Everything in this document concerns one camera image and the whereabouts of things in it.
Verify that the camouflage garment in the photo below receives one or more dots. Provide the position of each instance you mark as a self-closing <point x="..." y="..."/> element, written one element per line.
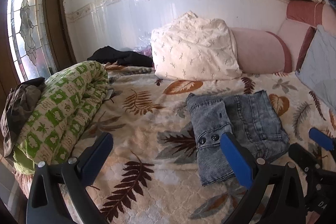
<point x="19" y="106"/>

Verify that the leaf pattern bed blanket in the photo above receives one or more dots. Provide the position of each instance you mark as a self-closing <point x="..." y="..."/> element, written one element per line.
<point x="151" y="176"/>

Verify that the stained glass window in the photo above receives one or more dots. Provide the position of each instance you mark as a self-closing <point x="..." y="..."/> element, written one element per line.
<point x="29" y="45"/>

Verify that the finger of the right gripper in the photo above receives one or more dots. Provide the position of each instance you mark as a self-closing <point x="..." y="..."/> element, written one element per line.
<point x="304" y="159"/>
<point x="322" y="139"/>

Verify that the pink maroon headboard cushion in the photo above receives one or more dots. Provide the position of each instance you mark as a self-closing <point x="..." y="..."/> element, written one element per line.
<point x="299" y="28"/>

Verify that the blue cloth on headboard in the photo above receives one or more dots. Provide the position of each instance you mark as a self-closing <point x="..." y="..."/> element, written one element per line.
<point x="332" y="3"/>

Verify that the pink cylindrical bolster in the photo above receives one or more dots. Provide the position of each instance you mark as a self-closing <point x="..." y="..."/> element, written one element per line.
<point x="261" y="52"/>

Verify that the cream floral pillow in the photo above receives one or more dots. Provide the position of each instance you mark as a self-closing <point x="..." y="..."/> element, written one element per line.
<point x="195" y="49"/>

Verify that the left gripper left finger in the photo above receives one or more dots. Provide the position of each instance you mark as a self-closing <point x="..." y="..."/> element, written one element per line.
<point x="46" y="203"/>

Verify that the black garment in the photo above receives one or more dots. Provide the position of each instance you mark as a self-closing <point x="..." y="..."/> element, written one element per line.
<point x="108" y="54"/>

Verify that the brown wooden window frame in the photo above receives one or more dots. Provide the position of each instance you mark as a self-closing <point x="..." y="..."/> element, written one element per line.
<point x="57" y="34"/>

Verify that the light blue quilted pillow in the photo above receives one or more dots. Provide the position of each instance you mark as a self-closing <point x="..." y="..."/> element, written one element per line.
<point x="318" y="69"/>

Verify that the green patterned rolled quilt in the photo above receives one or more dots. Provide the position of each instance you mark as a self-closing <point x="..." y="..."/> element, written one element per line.
<point x="68" y="103"/>

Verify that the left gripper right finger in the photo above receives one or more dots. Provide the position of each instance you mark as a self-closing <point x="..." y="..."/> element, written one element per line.
<point x="286" y="203"/>

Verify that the grey denim jeans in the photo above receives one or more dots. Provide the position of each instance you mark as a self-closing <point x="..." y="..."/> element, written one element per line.
<point x="249" y="117"/>

